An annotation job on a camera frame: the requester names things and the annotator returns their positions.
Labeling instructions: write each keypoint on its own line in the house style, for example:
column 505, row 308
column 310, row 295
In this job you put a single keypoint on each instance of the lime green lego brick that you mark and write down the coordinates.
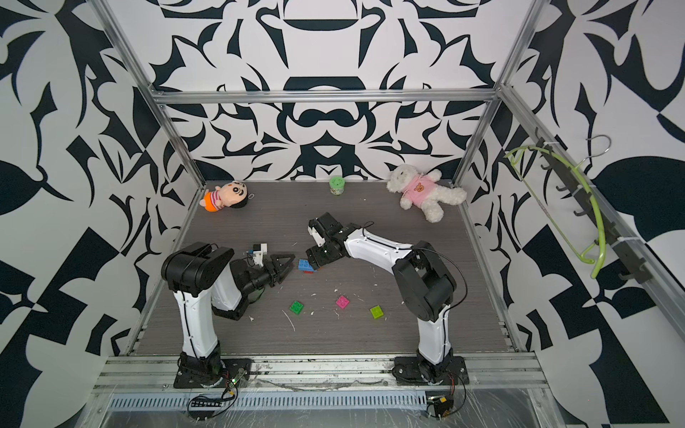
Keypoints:
column 377, row 312

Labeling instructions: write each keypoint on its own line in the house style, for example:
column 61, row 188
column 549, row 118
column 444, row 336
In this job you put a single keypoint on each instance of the green clothes hanger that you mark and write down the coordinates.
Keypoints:
column 574, row 185

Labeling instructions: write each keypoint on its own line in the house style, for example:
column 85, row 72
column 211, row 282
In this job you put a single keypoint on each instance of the aluminium front rail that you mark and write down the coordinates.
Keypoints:
column 298, row 373

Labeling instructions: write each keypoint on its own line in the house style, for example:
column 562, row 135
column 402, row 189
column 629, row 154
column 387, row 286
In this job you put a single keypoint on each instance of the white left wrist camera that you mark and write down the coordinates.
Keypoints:
column 259, row 253

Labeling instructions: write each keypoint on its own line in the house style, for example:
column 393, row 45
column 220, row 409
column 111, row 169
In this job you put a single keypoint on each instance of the pink lego brick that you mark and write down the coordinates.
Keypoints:
column 342, row 302

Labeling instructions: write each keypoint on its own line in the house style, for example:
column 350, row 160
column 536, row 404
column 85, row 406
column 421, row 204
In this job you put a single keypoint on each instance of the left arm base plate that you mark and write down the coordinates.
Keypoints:
column 195, row 373

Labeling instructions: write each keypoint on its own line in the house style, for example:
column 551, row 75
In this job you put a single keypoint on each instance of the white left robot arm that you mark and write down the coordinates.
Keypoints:
column 209, row 281

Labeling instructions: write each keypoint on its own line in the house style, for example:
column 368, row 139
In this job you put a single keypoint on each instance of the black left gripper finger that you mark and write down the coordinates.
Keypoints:
column 279, row 272
column 285, row 260

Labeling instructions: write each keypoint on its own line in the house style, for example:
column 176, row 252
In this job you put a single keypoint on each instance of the cartoon boy plush doll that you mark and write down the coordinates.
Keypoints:
column 234, row 195

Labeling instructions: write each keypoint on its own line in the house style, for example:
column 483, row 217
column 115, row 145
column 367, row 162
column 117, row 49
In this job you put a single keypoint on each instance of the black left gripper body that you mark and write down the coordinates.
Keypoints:
column 265, row 276

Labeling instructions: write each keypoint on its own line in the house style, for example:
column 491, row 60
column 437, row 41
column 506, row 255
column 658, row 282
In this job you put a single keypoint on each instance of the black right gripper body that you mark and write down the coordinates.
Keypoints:
column 319, row 254

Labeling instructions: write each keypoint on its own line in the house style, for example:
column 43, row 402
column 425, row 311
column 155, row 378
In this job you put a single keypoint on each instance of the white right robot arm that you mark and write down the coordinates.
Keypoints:
column 425, row 283

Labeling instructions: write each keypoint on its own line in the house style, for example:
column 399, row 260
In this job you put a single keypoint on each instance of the blue long lego brick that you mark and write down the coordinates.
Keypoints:
column 304, row 265

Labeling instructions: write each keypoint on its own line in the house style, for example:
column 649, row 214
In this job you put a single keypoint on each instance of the white teddy bear pink shirt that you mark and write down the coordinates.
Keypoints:
column 423, row 191

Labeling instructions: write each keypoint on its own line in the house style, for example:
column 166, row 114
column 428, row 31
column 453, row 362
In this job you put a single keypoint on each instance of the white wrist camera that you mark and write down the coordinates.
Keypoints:
column 317, row 232
column 259, row 253

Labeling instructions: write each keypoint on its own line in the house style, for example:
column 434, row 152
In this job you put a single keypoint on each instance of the black wall hook rack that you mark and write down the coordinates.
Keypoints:
column 636, row 266

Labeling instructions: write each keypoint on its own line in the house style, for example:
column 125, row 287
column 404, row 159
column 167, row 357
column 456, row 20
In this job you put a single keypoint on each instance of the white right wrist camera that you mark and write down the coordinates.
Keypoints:
column 317, row 232

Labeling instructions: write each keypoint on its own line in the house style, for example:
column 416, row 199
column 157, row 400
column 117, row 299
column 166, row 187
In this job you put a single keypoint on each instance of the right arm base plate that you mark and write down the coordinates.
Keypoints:
column 419, row 371

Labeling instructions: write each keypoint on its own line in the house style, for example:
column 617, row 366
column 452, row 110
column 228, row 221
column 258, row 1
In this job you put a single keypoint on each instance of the green lidded plastic jar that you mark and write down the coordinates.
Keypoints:
column 337, row 185

